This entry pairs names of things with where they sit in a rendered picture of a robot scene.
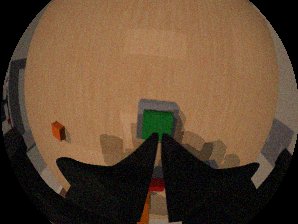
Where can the blue button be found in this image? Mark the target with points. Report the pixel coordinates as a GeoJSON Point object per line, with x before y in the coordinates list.
{"type": "Point", "coordinates": [211, 163]}

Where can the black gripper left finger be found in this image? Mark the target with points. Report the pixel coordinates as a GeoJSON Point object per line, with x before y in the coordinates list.
{"type": "Point", "coordinates": [127, 182]}

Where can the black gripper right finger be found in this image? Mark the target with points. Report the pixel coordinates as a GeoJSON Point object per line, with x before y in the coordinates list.
{"type": "Point", "coordinates": [189, 182]}

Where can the red button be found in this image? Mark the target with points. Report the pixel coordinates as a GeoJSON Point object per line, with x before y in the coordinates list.
{"type": "Point", "coordinates": [157, 182]}

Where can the green button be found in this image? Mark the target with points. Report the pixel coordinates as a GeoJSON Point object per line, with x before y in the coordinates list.
{"type": "Point", "coordinates": [156, 116]}

